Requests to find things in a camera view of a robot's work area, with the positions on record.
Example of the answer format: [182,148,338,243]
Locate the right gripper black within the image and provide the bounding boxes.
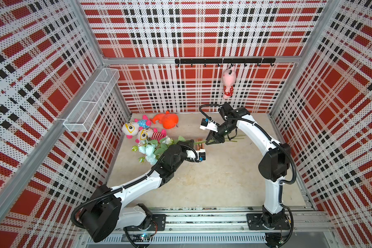
[206,121,236,144]

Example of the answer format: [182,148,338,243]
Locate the white fish plush blue fins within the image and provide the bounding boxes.
[122,115,151,139]

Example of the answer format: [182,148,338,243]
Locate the white fish plush pink fins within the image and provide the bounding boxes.
[135,128,167,143]

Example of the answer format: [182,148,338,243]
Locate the artificial flower bouquet green stems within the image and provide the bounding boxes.
[131,134,246,166]

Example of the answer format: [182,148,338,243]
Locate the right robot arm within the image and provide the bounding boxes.
[199,102,297,230]

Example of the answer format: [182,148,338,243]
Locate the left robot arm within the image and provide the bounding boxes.
[70,140,206,242]

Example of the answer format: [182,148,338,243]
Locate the red whale plush toy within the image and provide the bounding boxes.
[150,111,179,129]

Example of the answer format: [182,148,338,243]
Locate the black hook rail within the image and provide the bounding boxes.
[175,58,276,65]

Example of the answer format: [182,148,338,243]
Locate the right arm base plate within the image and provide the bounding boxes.
[247,213,290,230]

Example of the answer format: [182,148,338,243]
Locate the pink tape dispenser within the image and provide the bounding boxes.
[195,139,205,145]

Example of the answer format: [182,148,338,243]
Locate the pink hanging plush doll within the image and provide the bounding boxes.
[221,66,237,100]

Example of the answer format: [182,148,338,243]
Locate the white wire mesh basket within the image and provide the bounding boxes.
[64,68,119,132]

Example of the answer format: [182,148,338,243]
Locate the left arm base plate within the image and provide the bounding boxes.
[127,214,166,231]

